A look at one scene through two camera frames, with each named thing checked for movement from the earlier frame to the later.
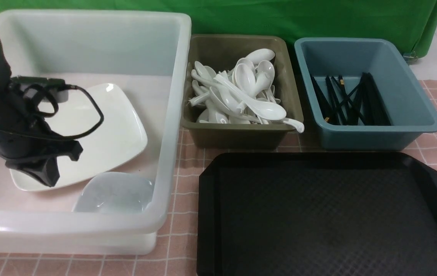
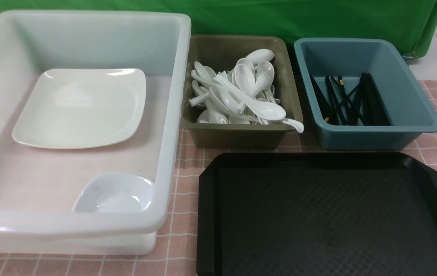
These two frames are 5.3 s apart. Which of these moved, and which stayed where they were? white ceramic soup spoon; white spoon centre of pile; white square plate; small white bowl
Moved: white square plate
Stayed: small white bowl; white spoon centre of pile; white ceramic soup spoon
